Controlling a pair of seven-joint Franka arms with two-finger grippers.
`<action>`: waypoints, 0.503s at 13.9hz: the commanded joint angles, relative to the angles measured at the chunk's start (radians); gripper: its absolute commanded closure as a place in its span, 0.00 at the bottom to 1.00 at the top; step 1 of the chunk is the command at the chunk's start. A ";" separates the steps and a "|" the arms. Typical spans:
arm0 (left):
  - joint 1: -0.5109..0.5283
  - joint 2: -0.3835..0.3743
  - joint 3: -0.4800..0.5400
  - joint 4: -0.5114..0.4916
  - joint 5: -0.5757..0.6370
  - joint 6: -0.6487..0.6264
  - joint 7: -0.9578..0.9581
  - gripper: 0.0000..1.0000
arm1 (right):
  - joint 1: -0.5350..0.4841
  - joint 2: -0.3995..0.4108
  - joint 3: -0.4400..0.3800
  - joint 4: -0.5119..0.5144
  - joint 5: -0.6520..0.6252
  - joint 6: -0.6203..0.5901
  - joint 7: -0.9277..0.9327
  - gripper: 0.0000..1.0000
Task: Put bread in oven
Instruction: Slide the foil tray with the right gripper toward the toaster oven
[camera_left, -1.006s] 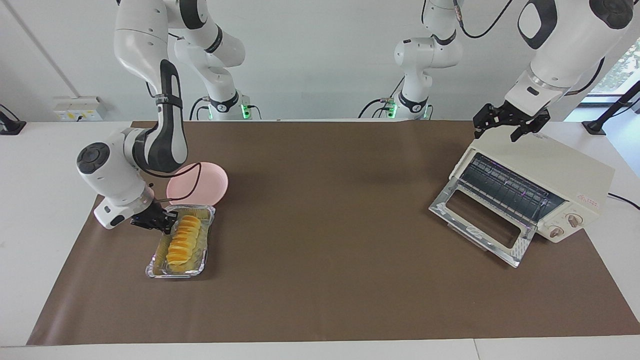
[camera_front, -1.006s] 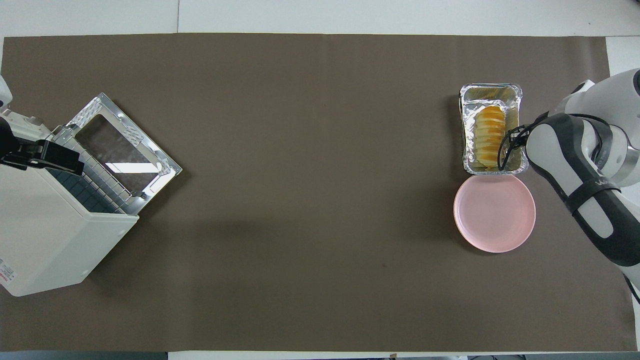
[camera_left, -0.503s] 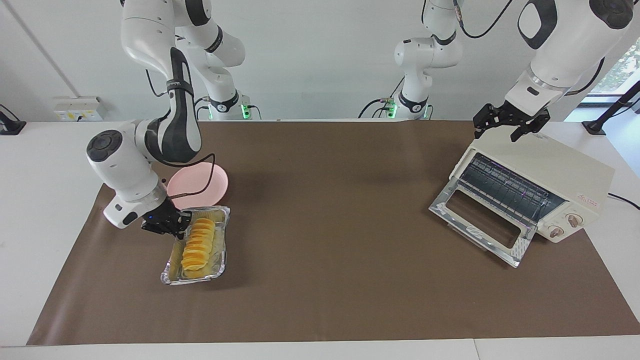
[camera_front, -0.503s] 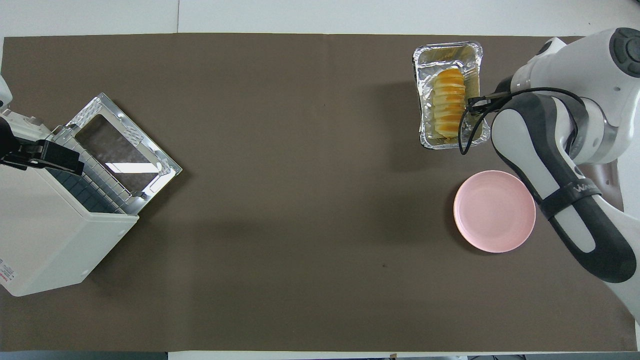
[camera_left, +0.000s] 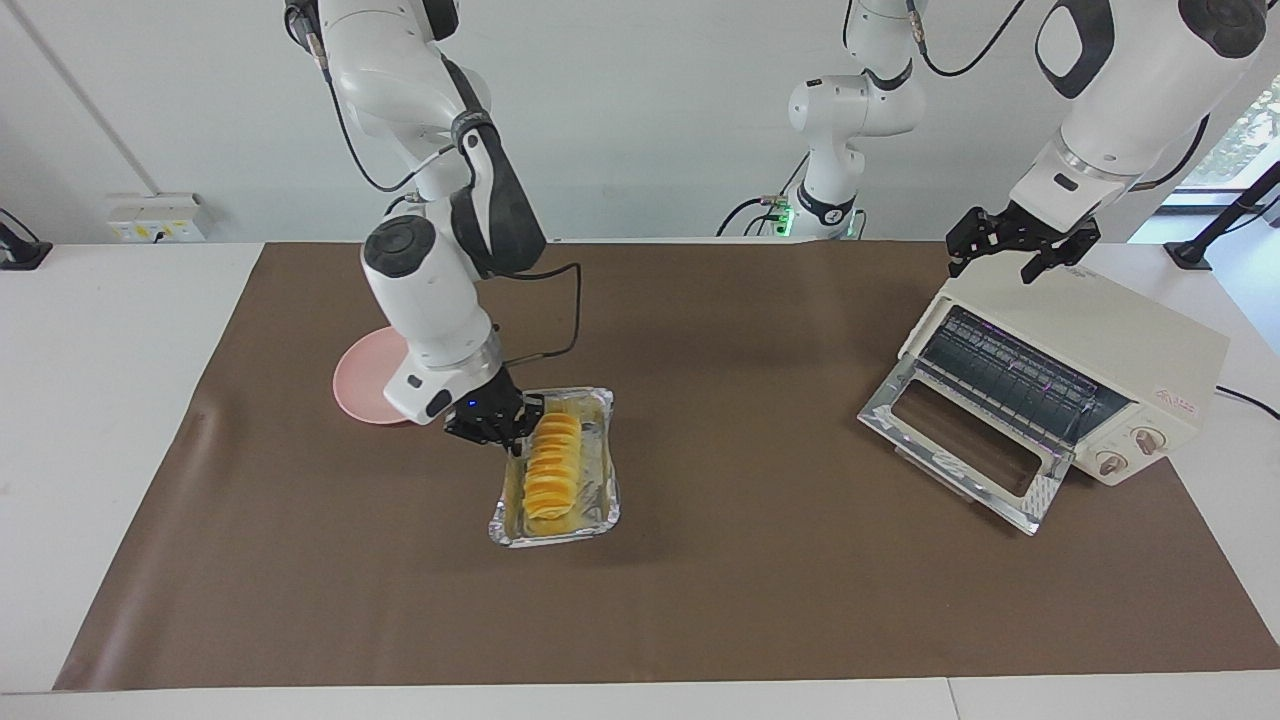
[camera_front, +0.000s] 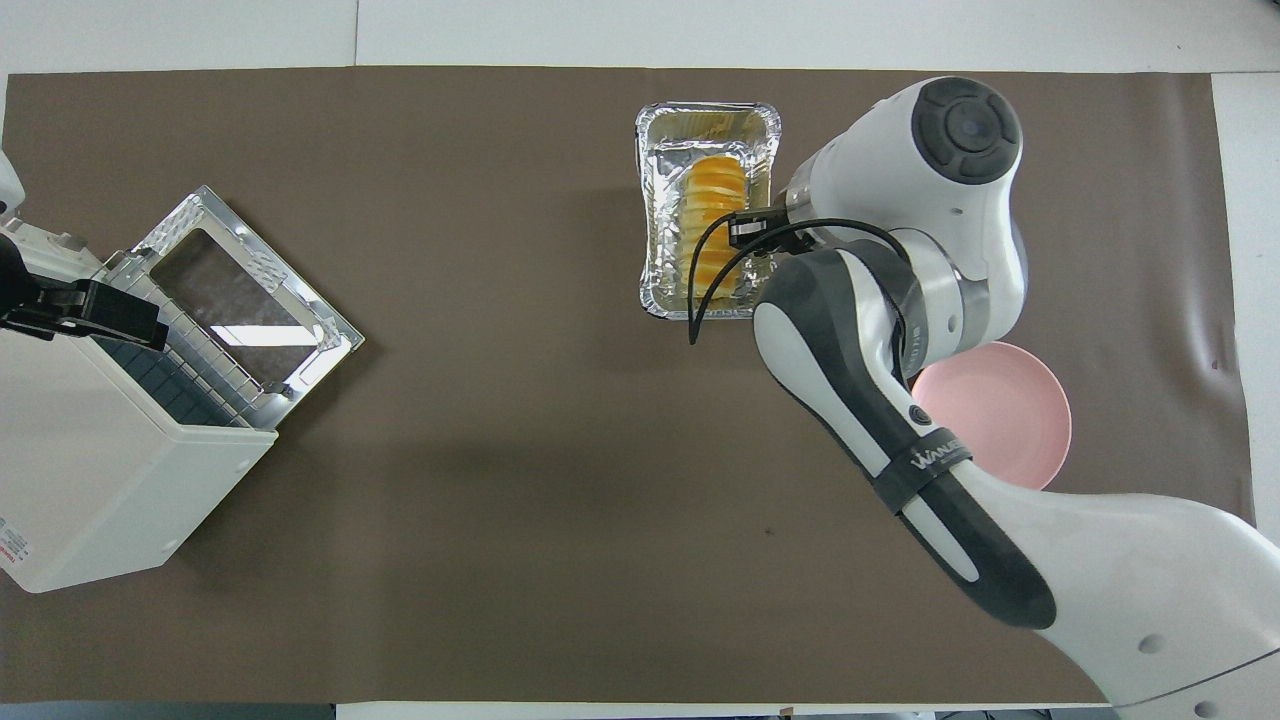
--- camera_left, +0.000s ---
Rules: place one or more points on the aluminium foil tray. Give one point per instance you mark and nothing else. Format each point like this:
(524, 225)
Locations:
(600, 470)

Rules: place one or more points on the white power strip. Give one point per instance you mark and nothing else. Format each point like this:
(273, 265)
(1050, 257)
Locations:
(160, 218)

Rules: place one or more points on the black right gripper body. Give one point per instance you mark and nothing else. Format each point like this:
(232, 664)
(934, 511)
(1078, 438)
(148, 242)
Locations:
(482, 408)

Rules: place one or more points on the window with greenery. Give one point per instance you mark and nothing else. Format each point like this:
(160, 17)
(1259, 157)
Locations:
(1245, 140)

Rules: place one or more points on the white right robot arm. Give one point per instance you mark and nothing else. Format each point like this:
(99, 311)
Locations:
(430, 290)

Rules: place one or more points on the cream toaster oven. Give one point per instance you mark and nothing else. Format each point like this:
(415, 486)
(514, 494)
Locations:
(1120, 340)

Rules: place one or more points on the black table clamp mount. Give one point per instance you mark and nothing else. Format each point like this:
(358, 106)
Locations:
(20, 252)

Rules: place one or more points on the pink round plate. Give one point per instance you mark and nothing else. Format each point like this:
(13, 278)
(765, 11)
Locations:
(365, 385)

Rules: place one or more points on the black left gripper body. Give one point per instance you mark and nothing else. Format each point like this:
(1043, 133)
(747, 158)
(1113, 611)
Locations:
(1030, 228)

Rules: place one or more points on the glass oven door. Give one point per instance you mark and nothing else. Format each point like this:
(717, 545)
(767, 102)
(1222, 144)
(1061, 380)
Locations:
(1045, 495)

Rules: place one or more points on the sliced yellow bread loaf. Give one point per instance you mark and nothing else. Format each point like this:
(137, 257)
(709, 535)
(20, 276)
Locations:
(553, 470)

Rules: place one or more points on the brown paper table mat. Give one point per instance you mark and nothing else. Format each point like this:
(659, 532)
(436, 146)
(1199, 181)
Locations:
(800, 600)

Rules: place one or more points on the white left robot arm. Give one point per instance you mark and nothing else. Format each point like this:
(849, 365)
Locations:
(1130, 100)

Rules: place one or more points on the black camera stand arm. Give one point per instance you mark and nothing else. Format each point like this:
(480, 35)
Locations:
(1225, 215)

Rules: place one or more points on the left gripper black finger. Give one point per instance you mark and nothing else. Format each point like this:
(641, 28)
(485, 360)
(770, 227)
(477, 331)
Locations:
(970, 238)
(1062, 255)

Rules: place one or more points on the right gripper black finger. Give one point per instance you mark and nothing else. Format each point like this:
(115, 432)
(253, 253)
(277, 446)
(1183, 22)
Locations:
(532, 408)
(515, 438)

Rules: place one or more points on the cream oven knob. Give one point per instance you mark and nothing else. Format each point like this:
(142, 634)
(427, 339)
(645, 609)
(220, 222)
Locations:
(1110, 463)
(1148, 439)

